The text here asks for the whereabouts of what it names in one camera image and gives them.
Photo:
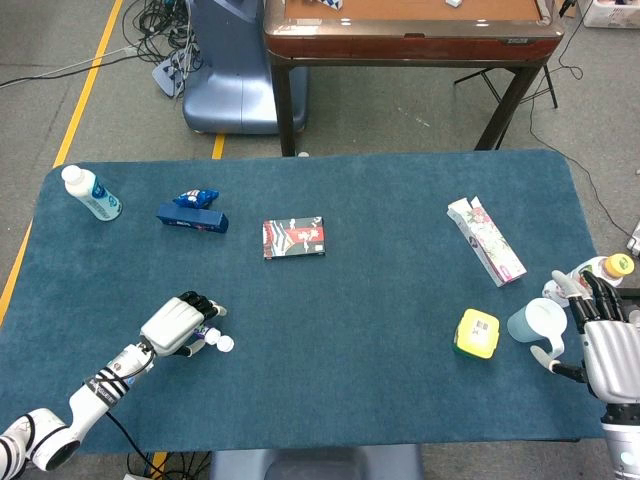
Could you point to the white floral long box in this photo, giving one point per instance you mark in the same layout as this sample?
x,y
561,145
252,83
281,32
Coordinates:
x,y
487,242

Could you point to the yellow lid green container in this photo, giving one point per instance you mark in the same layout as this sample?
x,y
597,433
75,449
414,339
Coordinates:
x,y
478,332

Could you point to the blue table cloth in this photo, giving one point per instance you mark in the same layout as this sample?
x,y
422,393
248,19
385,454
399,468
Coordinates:
x,y
325,350

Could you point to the blue white snake puzzle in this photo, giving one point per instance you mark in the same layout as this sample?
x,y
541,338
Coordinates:
x,y
327,3

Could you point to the white mahjong tile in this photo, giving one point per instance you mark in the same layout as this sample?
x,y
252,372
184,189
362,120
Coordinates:
x,y
454,3

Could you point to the white storage box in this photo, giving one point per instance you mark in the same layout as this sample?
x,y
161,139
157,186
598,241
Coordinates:
x,y
612,12

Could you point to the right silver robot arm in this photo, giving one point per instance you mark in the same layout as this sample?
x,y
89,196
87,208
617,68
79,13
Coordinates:
x,y
622,445

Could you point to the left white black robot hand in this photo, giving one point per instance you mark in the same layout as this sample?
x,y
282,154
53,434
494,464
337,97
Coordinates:
x,y
167,325

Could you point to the yellow capped bottle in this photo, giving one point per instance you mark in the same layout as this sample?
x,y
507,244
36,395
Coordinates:
x,y
617,265

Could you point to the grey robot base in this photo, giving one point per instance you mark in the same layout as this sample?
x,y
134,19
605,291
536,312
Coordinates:
x,y
320,462

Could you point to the blue grey machine base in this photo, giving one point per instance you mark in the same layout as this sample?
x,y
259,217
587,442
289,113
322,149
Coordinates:
x,y
235,85

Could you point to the black folding stand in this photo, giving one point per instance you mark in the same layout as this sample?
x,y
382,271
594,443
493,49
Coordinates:
x,y
500,85

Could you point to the translucent plastic pitcher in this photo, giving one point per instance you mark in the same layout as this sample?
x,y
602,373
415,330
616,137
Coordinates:
x,y
535,322

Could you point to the dark blue carton box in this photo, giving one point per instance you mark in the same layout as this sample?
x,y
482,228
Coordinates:
x,y
192,219

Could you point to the white bottle blue label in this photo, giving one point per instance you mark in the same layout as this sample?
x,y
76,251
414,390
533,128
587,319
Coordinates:
x,y
95,195

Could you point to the blue snack bag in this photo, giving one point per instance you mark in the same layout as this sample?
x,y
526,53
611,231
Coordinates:
x,y
196,198

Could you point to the brown mahjong table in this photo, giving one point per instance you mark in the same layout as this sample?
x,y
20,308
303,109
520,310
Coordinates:
x,y
410,45

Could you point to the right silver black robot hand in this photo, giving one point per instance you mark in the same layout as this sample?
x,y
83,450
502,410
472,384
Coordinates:
x,y
612,357

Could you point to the grey power strip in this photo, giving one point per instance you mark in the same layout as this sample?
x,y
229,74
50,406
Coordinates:
x,y
167,75

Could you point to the red black card box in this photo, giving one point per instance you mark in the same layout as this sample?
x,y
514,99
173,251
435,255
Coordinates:
x,y
294,238

